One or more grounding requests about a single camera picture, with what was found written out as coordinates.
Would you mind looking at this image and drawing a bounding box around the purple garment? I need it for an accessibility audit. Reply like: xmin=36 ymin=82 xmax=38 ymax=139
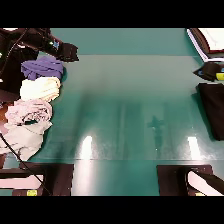
xmin=20 ymin=55 xmax=65 ymax=81

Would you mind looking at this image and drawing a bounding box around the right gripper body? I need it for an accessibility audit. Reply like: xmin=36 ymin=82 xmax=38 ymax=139
xmin=192 ymin=61 xmax=221 ymax=83

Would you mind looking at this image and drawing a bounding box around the black garment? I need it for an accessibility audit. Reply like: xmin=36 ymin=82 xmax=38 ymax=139
xmin=196 ymin=82 xmax=224 ymax=142

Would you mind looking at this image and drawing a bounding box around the cream garment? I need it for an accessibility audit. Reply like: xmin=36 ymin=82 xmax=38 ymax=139
xmin=19 ymin=76 xmax=63 ymax=103

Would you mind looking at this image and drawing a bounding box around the pale lilac garment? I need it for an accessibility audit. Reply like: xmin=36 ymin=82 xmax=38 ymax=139
xmin=4 ymin=98 xmax=54 ymax=126

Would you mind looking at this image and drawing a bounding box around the black cable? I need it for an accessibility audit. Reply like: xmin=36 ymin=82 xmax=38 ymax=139
xmin=0 ymin=132 xmax=53 ymax=197

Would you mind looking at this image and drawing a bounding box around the light grey garment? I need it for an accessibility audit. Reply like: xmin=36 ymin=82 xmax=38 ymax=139
xmin=0 ymin=120 xmax=53 ymax=162

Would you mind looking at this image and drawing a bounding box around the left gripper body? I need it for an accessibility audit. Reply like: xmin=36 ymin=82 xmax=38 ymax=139
xmin=58 ymin=42 xmax=80 ymax=64

